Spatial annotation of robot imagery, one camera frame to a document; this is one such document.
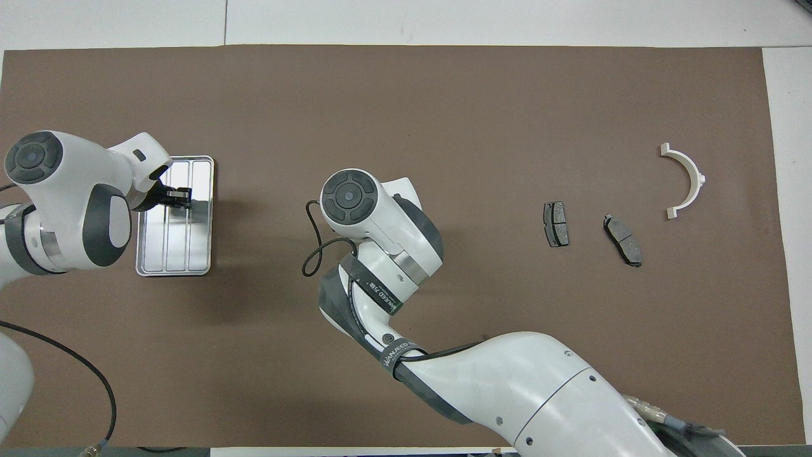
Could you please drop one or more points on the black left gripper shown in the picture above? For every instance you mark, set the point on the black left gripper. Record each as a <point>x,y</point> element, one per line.
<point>152,197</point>

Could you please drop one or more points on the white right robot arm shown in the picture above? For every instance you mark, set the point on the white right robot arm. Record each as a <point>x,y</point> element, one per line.
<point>539,381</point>

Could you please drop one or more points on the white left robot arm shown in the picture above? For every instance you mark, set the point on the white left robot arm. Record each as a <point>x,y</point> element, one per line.
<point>70,190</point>

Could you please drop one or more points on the silver metal tray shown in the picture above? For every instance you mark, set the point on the silver metal tray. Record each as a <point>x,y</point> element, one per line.
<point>196,254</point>

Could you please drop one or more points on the brown table mat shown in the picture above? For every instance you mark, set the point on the brown table mat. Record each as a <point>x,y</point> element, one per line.
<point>444,95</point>

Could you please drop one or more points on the dark grey brake pad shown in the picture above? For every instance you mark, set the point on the dark grey brake pad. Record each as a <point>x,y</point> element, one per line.
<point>625,241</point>
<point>556,223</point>

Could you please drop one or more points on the white semicircular bracket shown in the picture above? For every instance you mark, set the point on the white semicircular bracket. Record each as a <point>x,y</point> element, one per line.
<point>698,182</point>

